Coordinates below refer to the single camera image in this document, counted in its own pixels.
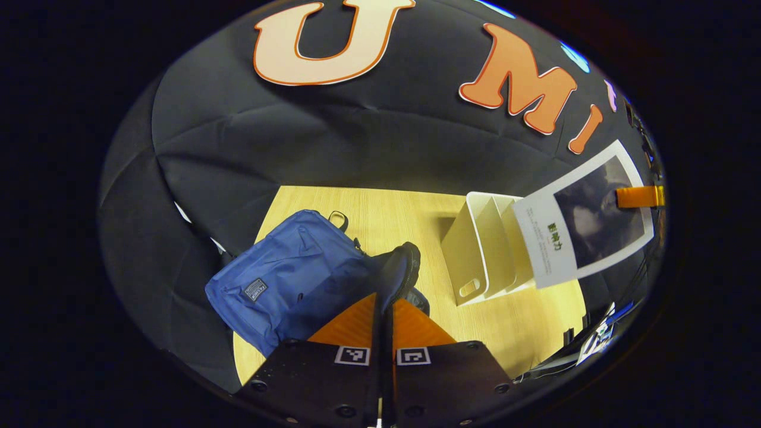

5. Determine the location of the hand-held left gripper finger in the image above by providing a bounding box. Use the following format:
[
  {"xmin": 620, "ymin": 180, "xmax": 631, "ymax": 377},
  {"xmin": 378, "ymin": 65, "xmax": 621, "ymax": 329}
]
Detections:
[
  {"xmin": 386, "ymin": 297, "xmax": 515, "ymax": 428},
  {"xmin": 235, "ymin": 292, "xmax": 382, "ymax": 428}
]

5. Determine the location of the white book with dark photo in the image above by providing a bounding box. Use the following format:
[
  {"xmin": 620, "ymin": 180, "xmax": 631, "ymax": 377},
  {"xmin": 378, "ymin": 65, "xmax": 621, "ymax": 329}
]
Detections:
[{"xmin": 512, "ymin": 140, "xmax": 656, "ymax": 289}]

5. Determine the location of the blue schoolbag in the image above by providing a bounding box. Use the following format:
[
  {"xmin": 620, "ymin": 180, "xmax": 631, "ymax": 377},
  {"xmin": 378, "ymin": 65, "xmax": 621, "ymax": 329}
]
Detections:
[{"xmin": 205, "ymin": 209, "xmax": 430, "ymax": 357}]

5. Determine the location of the white bookshelf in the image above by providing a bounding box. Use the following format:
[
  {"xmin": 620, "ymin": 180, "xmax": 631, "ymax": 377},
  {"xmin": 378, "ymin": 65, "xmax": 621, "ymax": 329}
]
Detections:
[{"xmin": 441, "ymin": 191, "xmax": 539, "ymax": 307}]

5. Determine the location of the white printed box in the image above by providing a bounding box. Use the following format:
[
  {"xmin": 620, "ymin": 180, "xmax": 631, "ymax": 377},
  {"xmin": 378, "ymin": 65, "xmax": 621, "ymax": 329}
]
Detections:
[{"xmin": 576, "ymin": 302, "xmax": 622, "ymax": 364}]

